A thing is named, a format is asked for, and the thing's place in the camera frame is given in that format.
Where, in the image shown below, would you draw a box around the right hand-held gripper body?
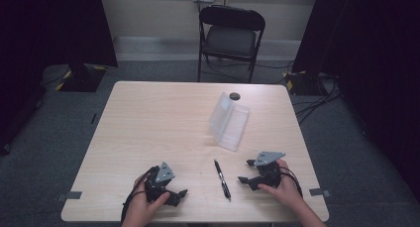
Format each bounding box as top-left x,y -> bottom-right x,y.
253,151 -> 287,188

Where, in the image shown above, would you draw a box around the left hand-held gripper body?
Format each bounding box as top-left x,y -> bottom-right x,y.
144,161 -> 176,204

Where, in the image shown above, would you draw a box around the black pen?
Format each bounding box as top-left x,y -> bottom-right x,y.
213,159 -> 233,202

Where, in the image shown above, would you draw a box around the translucent plastic pencil case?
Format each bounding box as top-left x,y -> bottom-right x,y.
208,91 -> 251,153

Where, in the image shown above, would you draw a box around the person's right hand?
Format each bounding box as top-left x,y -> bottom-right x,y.
258,159 -> 304,211

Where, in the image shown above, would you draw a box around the person's left hand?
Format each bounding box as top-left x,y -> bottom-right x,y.
124,173 -> 171,223

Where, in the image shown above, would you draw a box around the grey tape strip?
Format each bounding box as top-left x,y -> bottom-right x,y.
308,187 -> 332,198
55,190 -> 83,202

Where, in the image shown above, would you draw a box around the black stand base yellow tape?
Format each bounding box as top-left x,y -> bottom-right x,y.
41,63 -> 109,93
284,69 -> 333,97

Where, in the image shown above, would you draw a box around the black folding chair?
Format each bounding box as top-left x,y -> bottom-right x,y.
196,4 -> 266,84

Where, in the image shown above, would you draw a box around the dark curtain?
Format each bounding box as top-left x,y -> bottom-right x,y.
0,0 -> 119,156
291,0 -> 420,203

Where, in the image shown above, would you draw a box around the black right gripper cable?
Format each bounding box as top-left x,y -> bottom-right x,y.
278,166 -> 304,199

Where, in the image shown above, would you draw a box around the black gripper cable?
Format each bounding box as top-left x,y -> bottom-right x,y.
278,166 -> 304,199
120,166 -> 160,225

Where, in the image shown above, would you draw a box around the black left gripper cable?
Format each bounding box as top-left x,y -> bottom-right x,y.
120,166 -> 160,225

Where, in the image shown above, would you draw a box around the black floor cables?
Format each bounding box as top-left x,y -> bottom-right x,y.
292,75 -> 345,126

